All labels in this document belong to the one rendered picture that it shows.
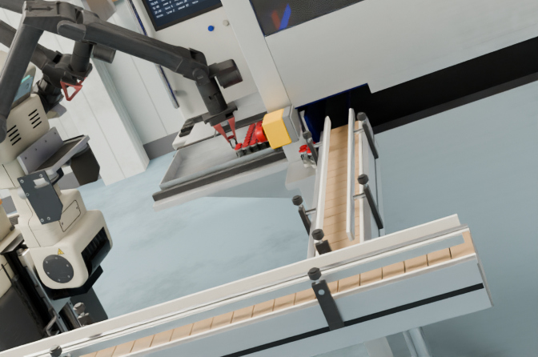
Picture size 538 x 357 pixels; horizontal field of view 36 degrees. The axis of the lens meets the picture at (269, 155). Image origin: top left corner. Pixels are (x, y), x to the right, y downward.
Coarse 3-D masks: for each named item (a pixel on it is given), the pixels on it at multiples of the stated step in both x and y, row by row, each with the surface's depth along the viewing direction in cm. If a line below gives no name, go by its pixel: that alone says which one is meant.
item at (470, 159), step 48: (480, 96) 206; (528, 96) 203; (384, 144) 211; (432, 144) 210; (480, 144) 208; (528, 144) 207; (384, 192) 216; (432, 192) 215; (480, 192) 213; (528, 192) 212; (480, 240) 218; (528, 240) 217; (528, 288) 222; (432, 336) 231; (480, 336) 230; (528, 336) 228
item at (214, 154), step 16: (240, 128) 247; (208, 144) 250; (224, 144) 250; (176, 160) 247; (192, 160) 248; (208, 160) 242; (224, 160) 237; (240, 160) 223; (176, 176) 240; (192, 176) 227
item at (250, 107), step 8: (248, 96) 279; (256, 96) 279; (240, 104) 281; (248, 104) 280; (256, 104) 277; (232, 112) 280; (240, 112) 276; (248, 112) 272; (256, 112) 268; (264, 112) 254; (240, 120) 256; (248, 120) 255; (224, 128) 257
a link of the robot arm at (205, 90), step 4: (216, 76) 231; (212, 80) 231; (196, 84) 232; (204, 84) 231; (208, 84) 231; (212, 84) 231; (216, 84) 233; (220, 84) 232; (200, 88) 232; (204, 88) 231; (208, 88) 231; (212, 88) 232; (216, 88) 232; (200, 92) 233; (204, 92) 232; (208, 92) 232; (212, 92) 232; (216, 92) 232; (204, 96) 232; (208, 96) 232; (212, 96) 233
